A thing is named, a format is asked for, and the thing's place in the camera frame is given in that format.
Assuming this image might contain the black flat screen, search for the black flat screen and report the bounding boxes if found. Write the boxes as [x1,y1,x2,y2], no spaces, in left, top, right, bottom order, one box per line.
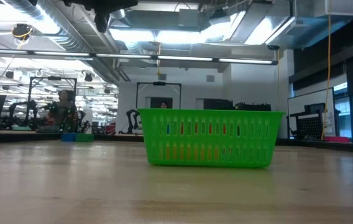
[203,98,234,110]

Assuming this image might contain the white board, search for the white board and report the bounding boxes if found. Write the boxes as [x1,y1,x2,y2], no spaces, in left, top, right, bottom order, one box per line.
[287,88,336,139]

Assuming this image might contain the pink tray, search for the pink tray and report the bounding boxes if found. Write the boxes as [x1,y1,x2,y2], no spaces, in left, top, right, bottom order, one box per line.
[323,136,351,144]

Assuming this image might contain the large silver air duct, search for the large silver air duct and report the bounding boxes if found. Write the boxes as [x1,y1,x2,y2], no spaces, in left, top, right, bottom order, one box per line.
[226,0,353,50]

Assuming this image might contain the red bin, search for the red bin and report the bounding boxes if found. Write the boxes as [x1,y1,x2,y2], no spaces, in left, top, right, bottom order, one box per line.
[104,122,117,135]

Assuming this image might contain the yellow hanging cable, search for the yellow hanging cable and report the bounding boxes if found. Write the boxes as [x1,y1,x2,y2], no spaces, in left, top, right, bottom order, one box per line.
[320,0,333,140]

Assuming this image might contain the black perforated cart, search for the black perforated cart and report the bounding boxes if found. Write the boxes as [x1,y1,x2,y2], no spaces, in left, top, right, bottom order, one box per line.
[289,102,327,140]

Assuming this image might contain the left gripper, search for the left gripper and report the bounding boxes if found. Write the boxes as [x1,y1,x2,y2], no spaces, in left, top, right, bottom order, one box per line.
[85,0,139,34]

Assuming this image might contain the black yellow ceiling cable reel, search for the black yellow ceiling cable reel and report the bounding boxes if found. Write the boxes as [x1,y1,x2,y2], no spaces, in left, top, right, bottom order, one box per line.
[11,23,35,41]

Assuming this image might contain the long linear ceiling light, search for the long linear ceiling light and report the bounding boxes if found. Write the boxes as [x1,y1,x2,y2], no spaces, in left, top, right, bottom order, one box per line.
[0,47,279,66]

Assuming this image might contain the black equipment case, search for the black equipment case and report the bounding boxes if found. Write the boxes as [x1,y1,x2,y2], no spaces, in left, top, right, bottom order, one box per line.
[234,102,272,112]

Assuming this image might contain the green plastic basket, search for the green plastic basket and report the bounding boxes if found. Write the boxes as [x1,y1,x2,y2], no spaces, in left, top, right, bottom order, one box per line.
[137,108,286,169]

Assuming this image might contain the green toy brick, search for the green toy brick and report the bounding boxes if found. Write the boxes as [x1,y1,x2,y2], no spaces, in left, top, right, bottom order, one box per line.
[75,133,95,143]

